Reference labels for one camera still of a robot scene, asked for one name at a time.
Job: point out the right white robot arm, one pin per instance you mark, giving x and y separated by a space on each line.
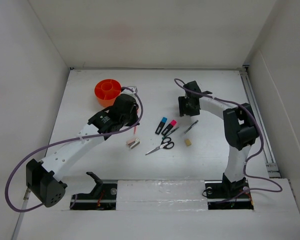
240 130

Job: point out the black handled scissors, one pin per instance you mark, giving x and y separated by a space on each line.
166 144

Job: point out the tan eraser block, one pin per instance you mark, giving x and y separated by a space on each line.
187 142

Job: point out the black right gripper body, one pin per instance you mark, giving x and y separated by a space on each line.
185 107

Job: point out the pink cap black highlighter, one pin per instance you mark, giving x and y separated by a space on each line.
168 127

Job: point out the aluminium rail right side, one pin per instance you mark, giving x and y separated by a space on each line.
267 153

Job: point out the blue cap black highlighter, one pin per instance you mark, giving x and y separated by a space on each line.
161 126

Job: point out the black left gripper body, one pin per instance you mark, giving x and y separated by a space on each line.
131 119

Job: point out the pink white mini stapler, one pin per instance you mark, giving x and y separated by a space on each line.
132 143

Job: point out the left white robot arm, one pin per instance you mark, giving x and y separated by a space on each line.
44 177

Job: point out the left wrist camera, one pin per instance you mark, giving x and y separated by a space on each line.
133 89

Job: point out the green gel pen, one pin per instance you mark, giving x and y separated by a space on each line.
169 133

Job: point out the orange round desk organizer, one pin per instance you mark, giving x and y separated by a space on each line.
106 91

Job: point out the black pen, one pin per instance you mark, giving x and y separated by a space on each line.
190 127

